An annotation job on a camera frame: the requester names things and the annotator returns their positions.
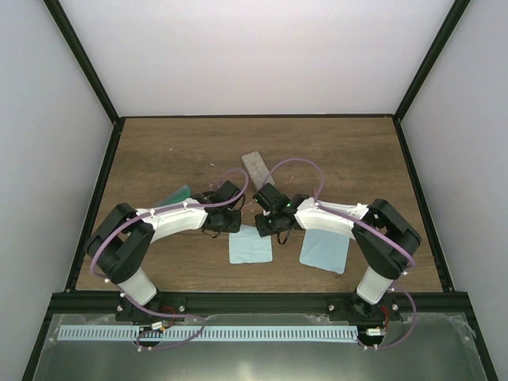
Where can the light blue cloth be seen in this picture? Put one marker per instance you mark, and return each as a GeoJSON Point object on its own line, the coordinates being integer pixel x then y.
{"type": "Point", "coordinates": [324, 250]}
{"type": "Point", "coordinates": [248, 247]}

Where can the light blue slotted cable duct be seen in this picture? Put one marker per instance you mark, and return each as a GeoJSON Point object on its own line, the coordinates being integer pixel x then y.
{"type": "Point", "coordinates": [333, 333]}

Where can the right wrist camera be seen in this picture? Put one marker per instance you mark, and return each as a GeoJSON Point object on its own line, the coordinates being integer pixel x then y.
{"type": "Point", "coordinates": [270, 199]}

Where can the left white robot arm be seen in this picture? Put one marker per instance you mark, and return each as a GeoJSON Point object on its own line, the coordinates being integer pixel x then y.
{"type": "Point", "coordinates": [118, 246]}

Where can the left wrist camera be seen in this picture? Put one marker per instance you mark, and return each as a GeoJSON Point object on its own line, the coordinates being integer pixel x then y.
{"type": "Point", "coordinates": [225, 192]}

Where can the light grey glasses case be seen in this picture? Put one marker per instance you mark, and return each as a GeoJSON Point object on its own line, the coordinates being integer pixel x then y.
{"type": "Point", "coordinates": [257, 169]}

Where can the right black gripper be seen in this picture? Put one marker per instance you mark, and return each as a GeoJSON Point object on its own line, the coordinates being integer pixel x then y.
{"type": "Point", "coordinates": [263, 229]}

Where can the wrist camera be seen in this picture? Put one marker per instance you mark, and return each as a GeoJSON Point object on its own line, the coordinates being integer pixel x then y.
{"type": "Point", "coordinates": [270, 199]}
{"type": "Point", "coordinates": [225, 192]}

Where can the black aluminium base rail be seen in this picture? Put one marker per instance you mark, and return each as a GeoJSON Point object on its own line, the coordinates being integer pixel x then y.
{"type": "Point", "coordinates": [339, 306]}

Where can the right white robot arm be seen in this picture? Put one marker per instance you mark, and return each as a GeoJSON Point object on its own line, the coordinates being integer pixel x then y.
{"type": "Point", "coordinates": [386, 239]}

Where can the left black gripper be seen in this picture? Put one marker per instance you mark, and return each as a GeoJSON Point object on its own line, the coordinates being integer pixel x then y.
{"type": "Point", "coordinates": [233, 228]}

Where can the blue-grey glasses case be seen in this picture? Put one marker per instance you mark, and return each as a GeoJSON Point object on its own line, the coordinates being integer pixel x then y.
{"type": "Point", "coordinates": [177, 196]}

